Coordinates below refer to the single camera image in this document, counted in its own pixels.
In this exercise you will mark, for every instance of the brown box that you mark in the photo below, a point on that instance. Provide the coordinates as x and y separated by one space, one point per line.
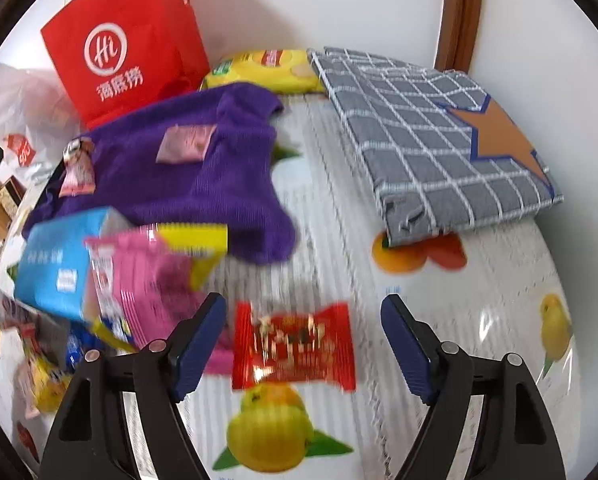
11 197

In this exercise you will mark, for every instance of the fruit print table cover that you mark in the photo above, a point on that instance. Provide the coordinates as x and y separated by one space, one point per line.
329 210

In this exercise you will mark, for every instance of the red paper bag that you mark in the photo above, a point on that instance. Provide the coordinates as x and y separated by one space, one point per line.
129 20

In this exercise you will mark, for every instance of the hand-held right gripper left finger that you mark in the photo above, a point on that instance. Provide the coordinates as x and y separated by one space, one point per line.
201 340

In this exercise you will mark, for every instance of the blue tissue pack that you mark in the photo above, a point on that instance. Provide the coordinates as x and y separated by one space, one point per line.
49 260

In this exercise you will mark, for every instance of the purple towel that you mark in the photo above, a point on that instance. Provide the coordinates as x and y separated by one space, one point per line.
219 195

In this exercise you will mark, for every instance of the small pale pink packet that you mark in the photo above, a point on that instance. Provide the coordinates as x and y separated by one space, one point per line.
184 142

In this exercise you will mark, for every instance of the pink panda snack packet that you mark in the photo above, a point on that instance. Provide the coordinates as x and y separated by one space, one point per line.
76 175

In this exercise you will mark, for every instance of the brown wooden frame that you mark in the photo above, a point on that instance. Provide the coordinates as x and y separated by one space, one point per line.
459 10

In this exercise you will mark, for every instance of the yellow chips bag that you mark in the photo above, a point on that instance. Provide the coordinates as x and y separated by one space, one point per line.
259 72

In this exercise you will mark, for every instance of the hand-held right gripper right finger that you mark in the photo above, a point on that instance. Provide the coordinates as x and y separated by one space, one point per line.
404 345

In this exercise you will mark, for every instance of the white plastic bag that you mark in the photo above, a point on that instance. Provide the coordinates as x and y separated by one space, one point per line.
24 110

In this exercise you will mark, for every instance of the red snack packet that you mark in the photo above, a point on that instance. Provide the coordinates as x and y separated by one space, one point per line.
289 345

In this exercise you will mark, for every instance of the grey checked packet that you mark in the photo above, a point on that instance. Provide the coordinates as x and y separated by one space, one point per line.
404 135

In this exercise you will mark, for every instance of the blue yellow snack packet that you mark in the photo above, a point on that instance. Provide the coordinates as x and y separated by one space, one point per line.
114 332

